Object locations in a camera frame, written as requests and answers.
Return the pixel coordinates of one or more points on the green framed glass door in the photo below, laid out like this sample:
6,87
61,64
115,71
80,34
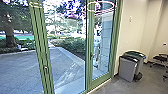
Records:
89,33
40,43

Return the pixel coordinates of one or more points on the green bush outside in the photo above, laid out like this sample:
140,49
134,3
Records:
71,45

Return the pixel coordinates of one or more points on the dark trash bin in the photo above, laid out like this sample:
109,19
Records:
140,60

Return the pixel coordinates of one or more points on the tree trunk outside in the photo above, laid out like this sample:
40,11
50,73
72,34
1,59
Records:
10,36

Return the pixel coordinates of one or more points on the white garden statue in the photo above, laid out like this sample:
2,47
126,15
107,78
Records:
96,50

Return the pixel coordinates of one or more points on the black office chair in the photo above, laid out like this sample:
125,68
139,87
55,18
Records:
161,58

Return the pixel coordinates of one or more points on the grey office chair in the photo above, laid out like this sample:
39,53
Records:
165,76

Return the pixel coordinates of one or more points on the white wall switch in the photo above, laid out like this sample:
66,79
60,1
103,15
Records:
130,19

